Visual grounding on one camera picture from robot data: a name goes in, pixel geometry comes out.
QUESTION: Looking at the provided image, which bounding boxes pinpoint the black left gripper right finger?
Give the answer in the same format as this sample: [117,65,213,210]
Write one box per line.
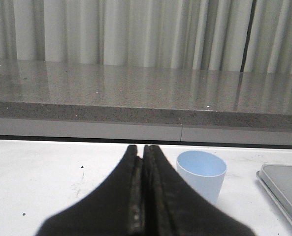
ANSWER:
[143,145,254,236]

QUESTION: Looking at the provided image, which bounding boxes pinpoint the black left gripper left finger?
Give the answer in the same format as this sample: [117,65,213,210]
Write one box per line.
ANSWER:
[37,145,144,236]

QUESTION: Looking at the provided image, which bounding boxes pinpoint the light blue plastic cup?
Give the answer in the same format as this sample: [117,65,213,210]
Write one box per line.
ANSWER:
[176,150,227,204]

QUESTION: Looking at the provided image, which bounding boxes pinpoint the silver electronic kitchen scale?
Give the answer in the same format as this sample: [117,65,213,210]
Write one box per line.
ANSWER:
[256,164,292,226]

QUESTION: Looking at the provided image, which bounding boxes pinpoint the grey stone counter ledge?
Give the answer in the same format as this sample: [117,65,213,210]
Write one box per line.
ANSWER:
[0,58,292,147]

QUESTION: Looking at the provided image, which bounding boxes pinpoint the white pleated curtain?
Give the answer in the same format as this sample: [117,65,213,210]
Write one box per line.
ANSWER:
[0,0,292,74]

